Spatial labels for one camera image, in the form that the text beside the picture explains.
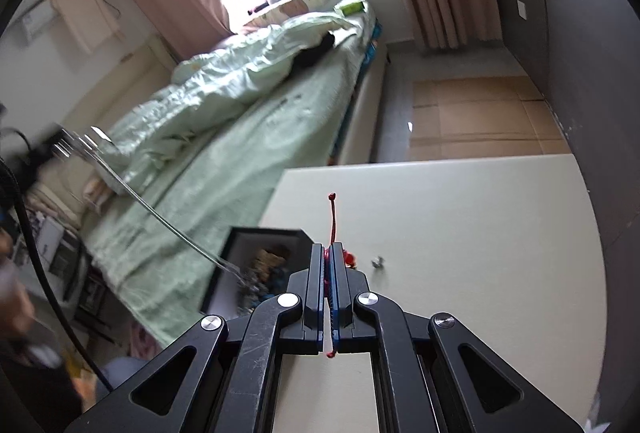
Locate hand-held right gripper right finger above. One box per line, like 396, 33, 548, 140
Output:
332, 242, 584, 433

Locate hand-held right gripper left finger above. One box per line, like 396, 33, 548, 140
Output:
65, 243, 329, 433

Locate red cord bracelet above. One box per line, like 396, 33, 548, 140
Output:
322, 192, 359, 359

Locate black jewelry box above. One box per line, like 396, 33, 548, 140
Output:
199, 226, 312, 316

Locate person's left hand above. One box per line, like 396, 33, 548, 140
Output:
0, 233, 62, 370

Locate bed with green sheet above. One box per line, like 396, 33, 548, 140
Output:
81, 16, 383, 346

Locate white low table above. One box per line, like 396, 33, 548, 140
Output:
234, 153, 602, 433

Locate colourful printed blanket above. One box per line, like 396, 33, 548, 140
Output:
126, 317, 167, 360

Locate white bed base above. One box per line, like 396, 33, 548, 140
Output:
339, 42, 392, 165

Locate light green quilt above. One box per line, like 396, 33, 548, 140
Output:
106, 10, 369, 185

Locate black garment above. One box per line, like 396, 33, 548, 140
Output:
291, 31, 336, 75

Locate pink pillow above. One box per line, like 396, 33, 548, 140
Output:
81, 174, 120, 210

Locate cluttered bedside shelf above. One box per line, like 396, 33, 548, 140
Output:
19, 192, 109, 330

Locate green packet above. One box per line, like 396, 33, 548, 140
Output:
333, 0, 367, 18

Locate cream bed headboard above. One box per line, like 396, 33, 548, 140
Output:
59, 34, 182, 136

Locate dark clothes on sill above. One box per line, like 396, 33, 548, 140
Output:
248, 0, 297, 14

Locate beige towel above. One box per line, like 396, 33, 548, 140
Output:
49, 0, 124, 57

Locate white air conditioner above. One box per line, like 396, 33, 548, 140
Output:
22, 7, 57, 40

